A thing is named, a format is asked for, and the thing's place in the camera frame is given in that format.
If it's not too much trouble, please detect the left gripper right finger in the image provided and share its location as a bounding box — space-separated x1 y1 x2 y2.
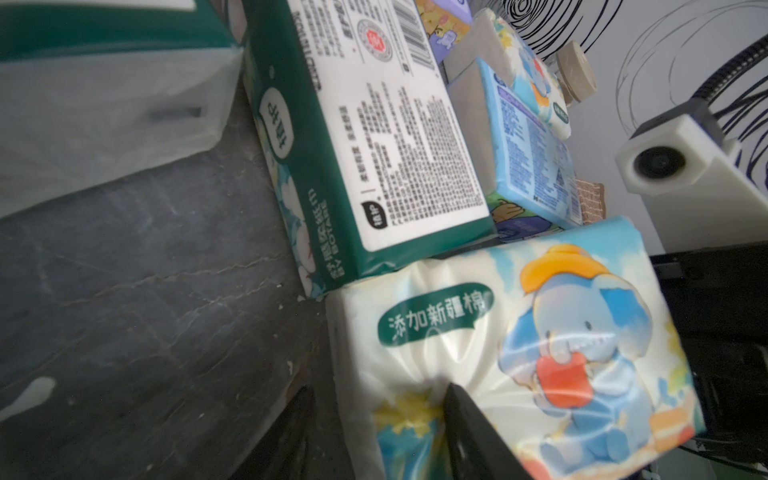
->
442 383 532 480

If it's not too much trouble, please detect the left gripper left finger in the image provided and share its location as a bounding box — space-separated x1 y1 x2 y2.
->
230 386 316 480

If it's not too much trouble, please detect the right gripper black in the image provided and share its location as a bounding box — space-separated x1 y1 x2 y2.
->
651 242 767 447

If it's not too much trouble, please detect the elephant tissue pack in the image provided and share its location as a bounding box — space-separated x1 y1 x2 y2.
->
326 217 705 479
443 8 571 140

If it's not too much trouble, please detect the green tissue pack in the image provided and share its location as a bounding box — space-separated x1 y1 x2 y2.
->
1 1 243 216
243 1 495 298

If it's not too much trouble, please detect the blue tissue pack upper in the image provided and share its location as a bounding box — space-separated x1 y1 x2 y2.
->
448 59 583 242

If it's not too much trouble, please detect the beige round jar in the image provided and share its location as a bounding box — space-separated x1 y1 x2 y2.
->
555 40 598 106

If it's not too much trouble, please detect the purple tissue pack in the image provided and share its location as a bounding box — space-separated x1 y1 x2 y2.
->
415 0 473 64

